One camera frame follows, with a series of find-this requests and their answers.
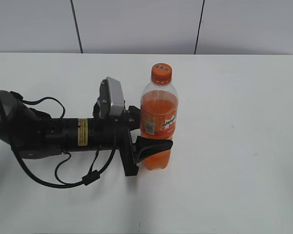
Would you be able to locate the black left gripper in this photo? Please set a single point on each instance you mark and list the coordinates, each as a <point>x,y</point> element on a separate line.
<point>114,133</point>

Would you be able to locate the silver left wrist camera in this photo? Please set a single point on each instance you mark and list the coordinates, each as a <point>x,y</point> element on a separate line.
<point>111,99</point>

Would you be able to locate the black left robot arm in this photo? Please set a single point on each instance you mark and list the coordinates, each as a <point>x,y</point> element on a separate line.
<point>35,134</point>

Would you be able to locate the orange soda bottle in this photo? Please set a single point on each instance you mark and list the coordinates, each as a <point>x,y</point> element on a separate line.
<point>159,105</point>

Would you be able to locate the orange bottle cap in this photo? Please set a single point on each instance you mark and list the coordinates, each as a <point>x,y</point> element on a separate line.
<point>161,74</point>

